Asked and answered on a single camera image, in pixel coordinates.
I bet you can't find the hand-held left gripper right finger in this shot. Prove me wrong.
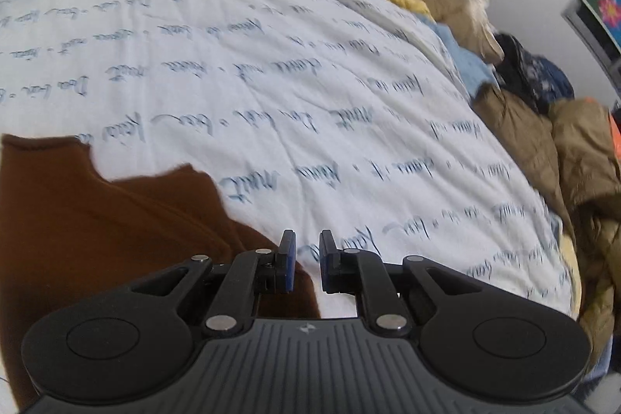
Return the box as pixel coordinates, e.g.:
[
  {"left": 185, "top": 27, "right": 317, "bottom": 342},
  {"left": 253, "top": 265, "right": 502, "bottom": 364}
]
[{"left": 317, "top": 229, "right": 487, "bottom": 338}]

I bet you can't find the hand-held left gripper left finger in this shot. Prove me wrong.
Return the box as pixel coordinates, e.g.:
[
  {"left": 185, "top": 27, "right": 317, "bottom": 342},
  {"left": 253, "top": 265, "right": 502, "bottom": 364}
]
[{"left": 130, "top": 229, "right": 298, "bottom": 337}]

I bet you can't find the brown knit garment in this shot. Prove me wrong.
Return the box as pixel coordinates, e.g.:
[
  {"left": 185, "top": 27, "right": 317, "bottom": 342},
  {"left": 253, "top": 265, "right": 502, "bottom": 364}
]
[{"left": 0, "top": 133, "right": 322, "bottom": 411}]

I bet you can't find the white script-printed blanket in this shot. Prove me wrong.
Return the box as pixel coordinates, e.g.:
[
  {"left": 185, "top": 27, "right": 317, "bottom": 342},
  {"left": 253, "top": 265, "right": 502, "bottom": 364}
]
[{"left": 0, "top": 0, "right": 581, "bottom": 322}]

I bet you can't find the light blue garment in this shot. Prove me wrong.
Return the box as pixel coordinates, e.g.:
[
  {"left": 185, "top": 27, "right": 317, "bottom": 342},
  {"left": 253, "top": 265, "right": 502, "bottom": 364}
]
[{"left": 426, "top": 20, "right": 496, "bottom": 99}]

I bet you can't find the olive brown padded jacket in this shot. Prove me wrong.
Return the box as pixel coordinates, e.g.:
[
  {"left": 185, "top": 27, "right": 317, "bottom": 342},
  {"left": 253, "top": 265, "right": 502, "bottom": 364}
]
[{"left": 472, "top": 83, "right": 621, "bottom": 349}]

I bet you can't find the yellow garment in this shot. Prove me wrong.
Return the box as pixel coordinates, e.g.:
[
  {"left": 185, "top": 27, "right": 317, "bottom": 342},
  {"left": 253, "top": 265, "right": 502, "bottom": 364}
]
[{"left": 385, "top": 0, "right": 436, "bottom": 21}]

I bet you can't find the dark patterned garment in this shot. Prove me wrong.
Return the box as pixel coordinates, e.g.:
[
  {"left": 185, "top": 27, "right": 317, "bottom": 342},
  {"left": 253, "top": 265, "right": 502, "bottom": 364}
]
[{"left": 494, "top": 33, "right": 576, "bottom": 115}]

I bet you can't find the cream garment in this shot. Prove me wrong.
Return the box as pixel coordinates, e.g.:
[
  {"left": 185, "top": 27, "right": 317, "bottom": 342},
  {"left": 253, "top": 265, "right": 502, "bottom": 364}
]
[{"left": 416, "top": 0, "right": 506, "bottom": 64}]

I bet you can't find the orange cloth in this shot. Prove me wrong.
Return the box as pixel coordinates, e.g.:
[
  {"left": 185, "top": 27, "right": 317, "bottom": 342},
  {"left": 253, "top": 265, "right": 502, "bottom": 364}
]
[{"left": 608, "top": 102, "right": 621, "bottom": 155}]

